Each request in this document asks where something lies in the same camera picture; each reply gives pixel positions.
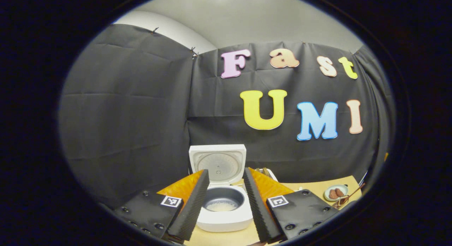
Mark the white rice cooker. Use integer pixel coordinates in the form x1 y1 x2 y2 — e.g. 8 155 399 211
189 144 254 233

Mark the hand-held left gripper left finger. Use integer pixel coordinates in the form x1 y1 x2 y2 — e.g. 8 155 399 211
112 168 210 244

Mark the wooden spoon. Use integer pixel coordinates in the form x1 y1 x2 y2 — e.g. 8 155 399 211
344 183 366 200

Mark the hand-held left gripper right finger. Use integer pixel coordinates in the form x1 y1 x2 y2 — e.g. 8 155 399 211
242 167 340 244

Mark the black backdrop cloth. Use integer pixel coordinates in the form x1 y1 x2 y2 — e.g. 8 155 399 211
58 24 396 208

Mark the round plate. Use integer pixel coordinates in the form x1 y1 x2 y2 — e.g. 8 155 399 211
324 184 349 202

